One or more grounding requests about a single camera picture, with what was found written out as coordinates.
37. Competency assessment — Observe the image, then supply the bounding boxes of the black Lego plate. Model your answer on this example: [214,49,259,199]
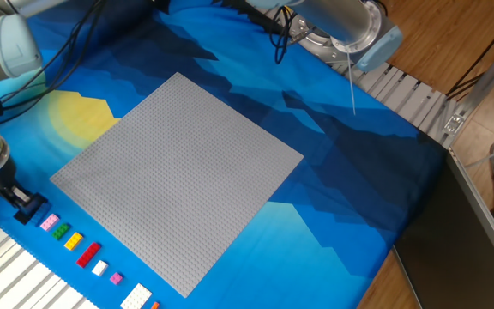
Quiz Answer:
[13,192,50,226]

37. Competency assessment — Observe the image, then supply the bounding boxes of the blue Lego brick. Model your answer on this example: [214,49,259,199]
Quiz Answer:
[32,202,53,227]

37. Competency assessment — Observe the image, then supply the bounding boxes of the pink Lego brick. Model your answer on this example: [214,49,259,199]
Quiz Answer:
[39,213,61,233]

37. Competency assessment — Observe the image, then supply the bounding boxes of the green Lego brick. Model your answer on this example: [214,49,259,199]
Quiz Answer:
[51,222,71,241]

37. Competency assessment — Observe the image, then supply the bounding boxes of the yellow Lego brick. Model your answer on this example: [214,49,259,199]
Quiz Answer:
[63,231,84,252]

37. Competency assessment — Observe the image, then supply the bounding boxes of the red Lego brick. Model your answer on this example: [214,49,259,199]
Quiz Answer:
[75,241,102,270]

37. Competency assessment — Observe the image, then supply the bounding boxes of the small white Lego brick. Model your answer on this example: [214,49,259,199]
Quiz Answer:
[91,259,110,277]

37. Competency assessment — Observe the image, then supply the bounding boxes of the large white Lego plate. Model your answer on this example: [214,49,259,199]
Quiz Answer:
[119,282,154,309]

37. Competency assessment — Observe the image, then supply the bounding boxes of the large grey Lego baseplate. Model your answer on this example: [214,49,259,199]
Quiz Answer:
[49,71,304,299]

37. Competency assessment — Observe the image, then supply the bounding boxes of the blue mountain print cloth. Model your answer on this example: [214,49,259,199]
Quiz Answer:
[0,0,448,309]

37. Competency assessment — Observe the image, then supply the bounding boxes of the black flat panel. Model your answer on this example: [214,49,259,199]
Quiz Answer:
[395,149,494,309]

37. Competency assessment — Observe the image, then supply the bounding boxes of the black looped base cable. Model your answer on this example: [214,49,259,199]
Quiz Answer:
[269,4,302,65]

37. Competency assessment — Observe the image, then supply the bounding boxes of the black floor cables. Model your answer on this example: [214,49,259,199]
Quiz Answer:
[446,19,494,99]

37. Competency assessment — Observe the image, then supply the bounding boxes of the aluminium beam with corner bracket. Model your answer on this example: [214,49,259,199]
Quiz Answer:
[442,29,494,149]

